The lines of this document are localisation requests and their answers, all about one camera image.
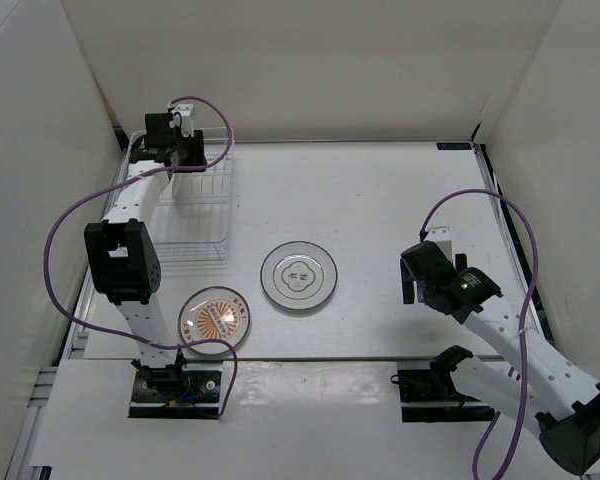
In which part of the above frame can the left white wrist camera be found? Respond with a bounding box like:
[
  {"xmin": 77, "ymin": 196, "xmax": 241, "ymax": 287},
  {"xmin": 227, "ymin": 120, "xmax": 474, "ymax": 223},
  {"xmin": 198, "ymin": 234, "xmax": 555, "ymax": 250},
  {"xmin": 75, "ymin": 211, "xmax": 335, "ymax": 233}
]
[{"xmin": 167, "ymin": 102, "xmax": 195, "ymax": 138}]

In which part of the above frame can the white plate green rim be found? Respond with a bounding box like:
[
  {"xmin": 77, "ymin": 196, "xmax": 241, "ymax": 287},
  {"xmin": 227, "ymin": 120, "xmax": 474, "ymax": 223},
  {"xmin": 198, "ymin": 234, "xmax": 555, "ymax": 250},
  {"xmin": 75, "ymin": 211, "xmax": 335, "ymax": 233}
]
[{"xmin": 260, "ymin": 241, "xmax": 339, "ymax": 315}]

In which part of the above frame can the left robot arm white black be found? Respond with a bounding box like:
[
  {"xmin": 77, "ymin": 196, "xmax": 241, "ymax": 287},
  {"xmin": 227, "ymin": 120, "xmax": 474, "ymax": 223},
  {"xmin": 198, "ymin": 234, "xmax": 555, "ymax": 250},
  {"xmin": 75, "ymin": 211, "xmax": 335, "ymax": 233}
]
[{"xmin": 84, "ymin": 105, "xmax": 206, "ymax": 400}]

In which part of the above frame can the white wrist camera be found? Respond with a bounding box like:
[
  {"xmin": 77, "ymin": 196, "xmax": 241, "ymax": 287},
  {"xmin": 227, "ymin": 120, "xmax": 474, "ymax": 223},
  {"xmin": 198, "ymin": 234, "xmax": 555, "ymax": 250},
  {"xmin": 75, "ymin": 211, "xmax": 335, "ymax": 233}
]
[
  {"xmin": 167, "ymin": 102, "xmax": 195, "ymax": 138},
  {"xmin": 421, "ymin": 226, "xmax": 453, "ymax": 261}
]

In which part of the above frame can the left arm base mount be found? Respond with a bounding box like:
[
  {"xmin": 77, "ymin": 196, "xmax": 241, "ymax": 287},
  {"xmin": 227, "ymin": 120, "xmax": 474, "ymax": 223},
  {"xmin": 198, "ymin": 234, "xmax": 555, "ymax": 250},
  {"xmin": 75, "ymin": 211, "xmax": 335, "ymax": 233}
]
[{"xmin": 128, "ymin": 360, "xmax": 223, "ymax": 420}]

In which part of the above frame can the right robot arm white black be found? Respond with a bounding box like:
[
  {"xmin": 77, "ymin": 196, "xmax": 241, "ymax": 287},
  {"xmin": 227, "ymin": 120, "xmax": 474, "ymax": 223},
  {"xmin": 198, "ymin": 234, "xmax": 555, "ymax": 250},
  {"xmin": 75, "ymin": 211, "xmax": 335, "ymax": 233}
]
[{"xmin": 400, "ymin": 241, "xmax": 600, "ymax": 476}]

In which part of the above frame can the white wire dish rack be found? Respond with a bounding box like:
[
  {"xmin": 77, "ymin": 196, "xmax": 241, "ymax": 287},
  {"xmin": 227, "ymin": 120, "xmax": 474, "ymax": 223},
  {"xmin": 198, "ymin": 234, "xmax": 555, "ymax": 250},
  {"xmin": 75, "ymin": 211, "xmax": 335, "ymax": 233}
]
[{"xmin": 104, "ymin": 127, "xmax": 234, "ymax": 266}]

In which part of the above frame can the white plate orange pattern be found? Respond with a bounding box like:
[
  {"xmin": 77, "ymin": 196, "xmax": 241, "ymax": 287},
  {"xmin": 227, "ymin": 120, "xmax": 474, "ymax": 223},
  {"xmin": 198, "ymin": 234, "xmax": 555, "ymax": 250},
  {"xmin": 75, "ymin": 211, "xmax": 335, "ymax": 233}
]
[{"xmin": 178, "ymin": 286, "xmax": 251, "ymax": 357}]

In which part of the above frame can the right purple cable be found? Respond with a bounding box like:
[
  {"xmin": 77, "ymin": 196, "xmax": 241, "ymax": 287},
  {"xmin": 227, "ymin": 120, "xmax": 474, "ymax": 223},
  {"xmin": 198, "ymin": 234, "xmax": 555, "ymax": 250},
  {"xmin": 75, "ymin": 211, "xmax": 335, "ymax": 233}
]
[{"xmin": 417, "ymin": 188, "xmax": 539, "ymax": 480}]

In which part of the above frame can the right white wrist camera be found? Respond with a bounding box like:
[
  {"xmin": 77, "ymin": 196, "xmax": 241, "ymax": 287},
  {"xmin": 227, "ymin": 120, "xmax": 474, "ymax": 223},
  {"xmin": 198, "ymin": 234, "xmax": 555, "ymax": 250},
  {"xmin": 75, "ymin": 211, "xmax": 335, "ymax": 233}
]
[{"xmin": 421, "ymin": 226, "xmax": 453, "ymax": 261}]

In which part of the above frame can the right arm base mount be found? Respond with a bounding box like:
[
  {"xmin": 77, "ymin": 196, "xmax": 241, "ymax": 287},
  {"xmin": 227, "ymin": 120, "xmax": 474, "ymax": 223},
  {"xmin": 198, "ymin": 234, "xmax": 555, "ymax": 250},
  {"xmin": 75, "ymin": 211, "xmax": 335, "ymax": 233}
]
[{"xmin": 390, "ymin": 346, "xmax": 495, "ymax": 423}]

